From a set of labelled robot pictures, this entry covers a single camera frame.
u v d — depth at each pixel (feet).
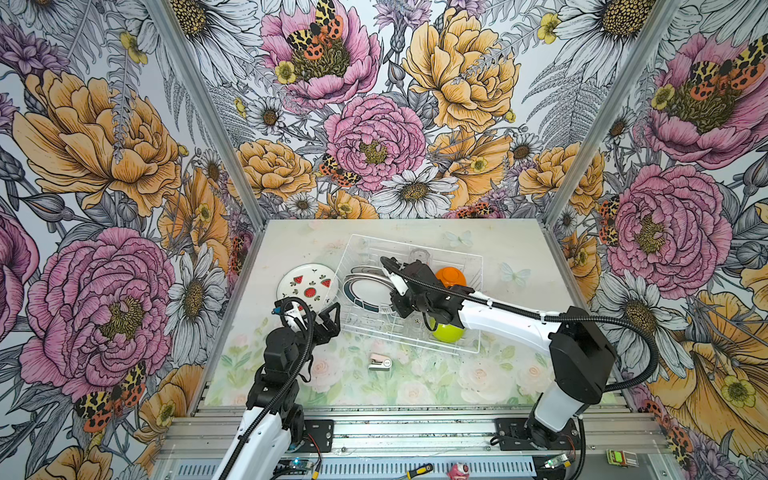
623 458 2.26
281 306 2.21
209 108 2.88
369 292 2.73
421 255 3.26
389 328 3.00
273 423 1.81
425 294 2.13
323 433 2.44
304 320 2.09
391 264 2.36
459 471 2.14
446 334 2.93
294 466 2.33
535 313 1.65
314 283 3.37
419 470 2.29
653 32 2.44
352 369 2.80
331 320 2.38
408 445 2.41
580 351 1.52
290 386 1.81
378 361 2.79
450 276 3.18
